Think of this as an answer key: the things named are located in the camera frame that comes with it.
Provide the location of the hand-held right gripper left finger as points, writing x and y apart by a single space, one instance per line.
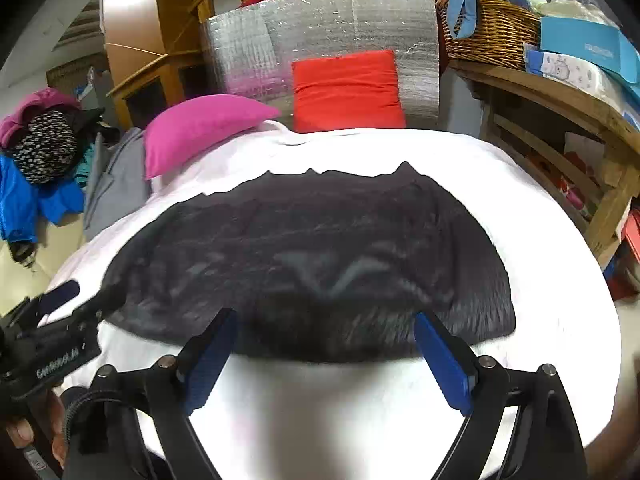
210 360

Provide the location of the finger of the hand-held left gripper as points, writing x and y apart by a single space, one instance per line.
100 305
57 296

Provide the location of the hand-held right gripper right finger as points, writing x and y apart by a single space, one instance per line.
445 360

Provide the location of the black puffer jacket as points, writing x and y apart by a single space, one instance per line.
300 260

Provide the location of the person's left hand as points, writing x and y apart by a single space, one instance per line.
59 430

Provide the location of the blue jacket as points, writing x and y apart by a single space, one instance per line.
20 200

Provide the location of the white bed sheet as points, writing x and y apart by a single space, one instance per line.
350 410

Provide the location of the grey garment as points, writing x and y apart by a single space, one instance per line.
115 180

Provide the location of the black white dotted garment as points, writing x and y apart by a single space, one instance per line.
42 147

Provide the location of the pink garment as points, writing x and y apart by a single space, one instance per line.
40 102

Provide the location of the pink pillow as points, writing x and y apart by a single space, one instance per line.
200 132

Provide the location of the red pillow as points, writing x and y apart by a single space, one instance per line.
347 92

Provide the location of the wooden table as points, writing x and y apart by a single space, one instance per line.
590 115

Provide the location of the curved wooden cabinet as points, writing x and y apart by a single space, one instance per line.
140 20

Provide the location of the printed white package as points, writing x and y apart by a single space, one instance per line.
570 75

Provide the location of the wicker basket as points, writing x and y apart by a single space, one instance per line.
495 35

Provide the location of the light blue cardboard box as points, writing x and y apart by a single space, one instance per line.
585 45

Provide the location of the blue cloth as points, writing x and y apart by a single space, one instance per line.
460 5

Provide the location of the silver foil insulation mat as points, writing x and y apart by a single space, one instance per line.
325 22

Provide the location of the white plastic bag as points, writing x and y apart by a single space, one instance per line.
570 5

